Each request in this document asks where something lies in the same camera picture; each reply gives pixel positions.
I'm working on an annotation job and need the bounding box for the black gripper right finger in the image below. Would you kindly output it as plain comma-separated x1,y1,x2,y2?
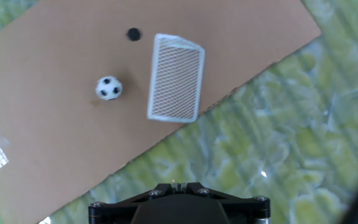
180,182,272,224

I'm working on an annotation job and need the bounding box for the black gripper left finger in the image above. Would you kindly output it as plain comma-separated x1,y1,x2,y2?
88,182,180,224

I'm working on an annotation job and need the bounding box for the black and white soccer ball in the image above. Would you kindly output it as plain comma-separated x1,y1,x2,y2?
94,75,124,101

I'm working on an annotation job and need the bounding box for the white mesh toy goal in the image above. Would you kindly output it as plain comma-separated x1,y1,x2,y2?
146,32,206,124

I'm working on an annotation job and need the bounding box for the green marble pattern mat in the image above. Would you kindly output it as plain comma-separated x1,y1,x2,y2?
0,0,358,224

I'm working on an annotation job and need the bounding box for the brown cardboard sheet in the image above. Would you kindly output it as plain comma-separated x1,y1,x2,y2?
0,0,322,224

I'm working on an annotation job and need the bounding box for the black round dot marker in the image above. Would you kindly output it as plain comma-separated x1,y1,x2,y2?
126,27,143,42

